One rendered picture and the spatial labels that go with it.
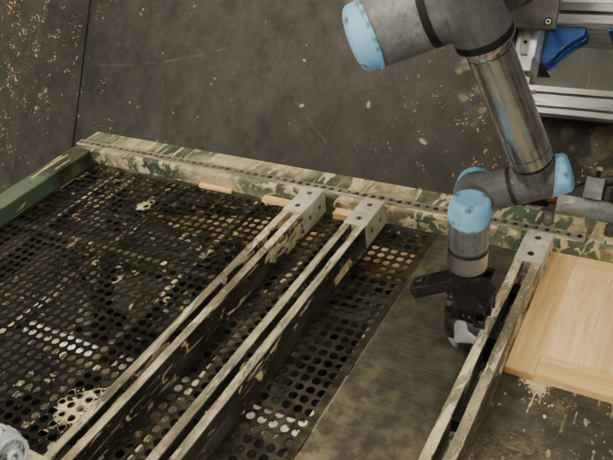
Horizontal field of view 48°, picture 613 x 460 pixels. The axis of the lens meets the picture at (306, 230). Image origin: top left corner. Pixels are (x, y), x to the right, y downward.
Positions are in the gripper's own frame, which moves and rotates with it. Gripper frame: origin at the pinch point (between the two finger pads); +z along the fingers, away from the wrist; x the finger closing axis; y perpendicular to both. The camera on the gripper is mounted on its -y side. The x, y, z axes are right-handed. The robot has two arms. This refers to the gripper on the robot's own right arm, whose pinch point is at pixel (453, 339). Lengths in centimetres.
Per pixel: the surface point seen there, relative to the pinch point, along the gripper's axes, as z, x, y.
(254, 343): -3.7, -20.7, -35.6
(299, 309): -4.2, -8.3, -31.8
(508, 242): 0.4, 38.0, 0.8
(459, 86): 8, 139, -46
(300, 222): -2, 24, -50
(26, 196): 1, 9, -139
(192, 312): -4, -18, -54
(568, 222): -3.0, 46.8, 12.9
